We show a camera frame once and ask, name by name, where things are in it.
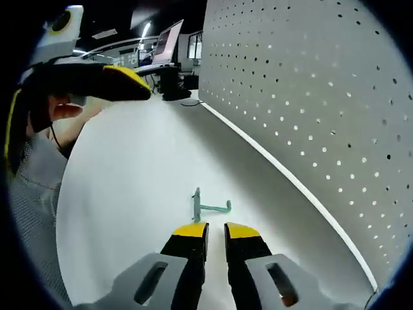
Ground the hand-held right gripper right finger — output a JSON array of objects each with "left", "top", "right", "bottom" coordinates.
[{"left": 224, "top": 222, "right": 327, "bottom": 310}]

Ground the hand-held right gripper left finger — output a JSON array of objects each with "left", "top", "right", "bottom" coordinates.
[{"left": 109, "top": 222, "right": 210, "bottom": 310}]

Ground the green hook assembly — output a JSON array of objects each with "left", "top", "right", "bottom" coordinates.
[{"left": 190, "top": 187, "right": 234, "bottom": 224}]

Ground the white perforated mounting plate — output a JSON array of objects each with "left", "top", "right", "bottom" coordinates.
[{"left": 197, "top": 0, "right": 413, "bottom": 292}]

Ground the person's left hand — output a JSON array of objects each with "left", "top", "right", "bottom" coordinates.
[{"left": 28, "top": 95, "right": 88, "bottom": 152}]

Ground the ceiling air vent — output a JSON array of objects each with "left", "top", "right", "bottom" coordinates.
[{"left": 91, "top": 28, "right": 117, "bottom": 40}]

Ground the black computer tower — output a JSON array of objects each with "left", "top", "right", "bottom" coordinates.
[{"left": 159, "top": 66, "right": 181, "bottom": 94}]

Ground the ceiling light strip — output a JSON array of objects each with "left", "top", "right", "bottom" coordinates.
[{"left": 141, "top": 20, "right": 153, "bottom": 43}]

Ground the open white laptop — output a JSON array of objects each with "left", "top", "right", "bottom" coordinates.
[{"left": 134, "top": 19, "right": 185, "bottom": 74}]

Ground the grey mesh chair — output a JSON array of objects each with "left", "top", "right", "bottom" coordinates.
[{"left": 8, "top": 132, "right": 71, "bottom": 306}]

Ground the thin black cable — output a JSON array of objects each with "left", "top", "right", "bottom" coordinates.
[{"left": 48, "top": 121, "right": 70, "bottom": 160}]

